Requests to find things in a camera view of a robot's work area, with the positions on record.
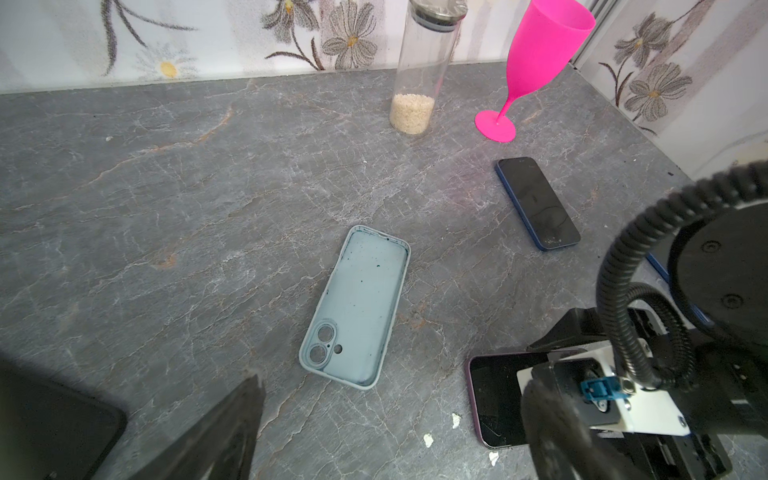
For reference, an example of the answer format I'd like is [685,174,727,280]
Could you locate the black purple-edged phone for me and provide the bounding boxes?
[465,350,586,450]

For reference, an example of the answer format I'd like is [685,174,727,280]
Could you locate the pink plastic goblet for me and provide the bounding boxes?
[475,0,596,143]

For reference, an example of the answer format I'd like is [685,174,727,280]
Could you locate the clear jar with grains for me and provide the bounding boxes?
[389,0,468,135]

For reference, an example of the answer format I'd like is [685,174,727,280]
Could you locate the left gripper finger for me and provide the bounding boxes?
[133,375,266,479]

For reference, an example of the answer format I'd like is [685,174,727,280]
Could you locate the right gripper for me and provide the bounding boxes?
[523,308,732,479]

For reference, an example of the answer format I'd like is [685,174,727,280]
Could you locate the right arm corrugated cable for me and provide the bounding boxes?
[595,158,768,391]

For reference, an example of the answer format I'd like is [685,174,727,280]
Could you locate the black phone at right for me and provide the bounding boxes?
[1,359,127,479]

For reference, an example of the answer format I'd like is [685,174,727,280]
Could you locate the light blue phone case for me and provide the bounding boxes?
[298,225,411,390]

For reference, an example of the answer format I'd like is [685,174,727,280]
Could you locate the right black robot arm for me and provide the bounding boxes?
[517,203,767,479]

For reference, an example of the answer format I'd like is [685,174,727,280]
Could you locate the blue-edged black phone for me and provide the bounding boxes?
[495,157,581,251]

